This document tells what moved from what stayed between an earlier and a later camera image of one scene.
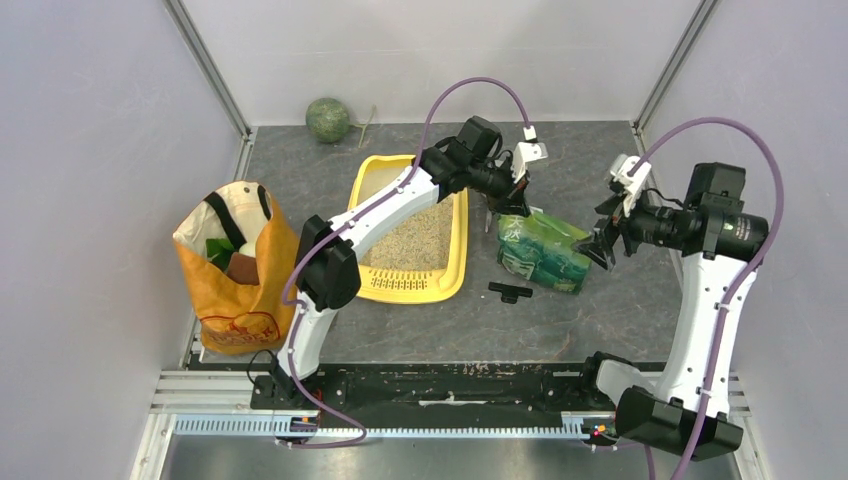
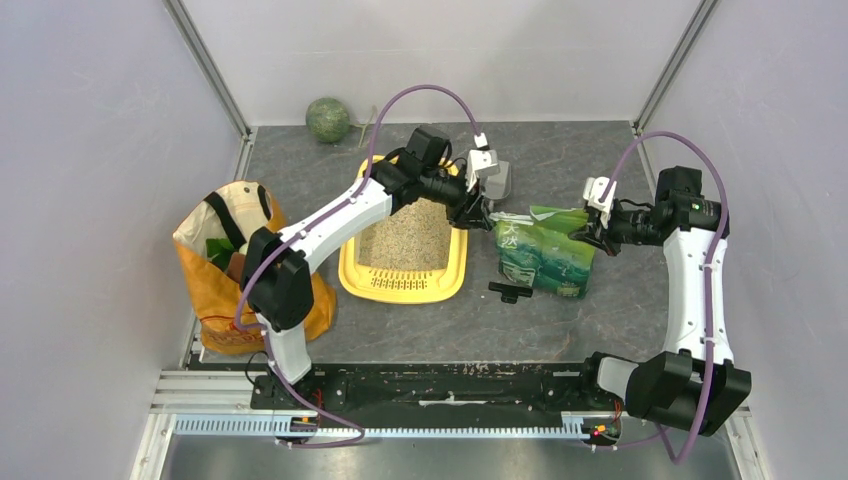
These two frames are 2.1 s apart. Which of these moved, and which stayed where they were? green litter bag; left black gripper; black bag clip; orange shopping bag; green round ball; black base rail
Moved: green litter bag; left black gripper
Stayed: green round ball; orange shopping bag; black base rail; black bag clip
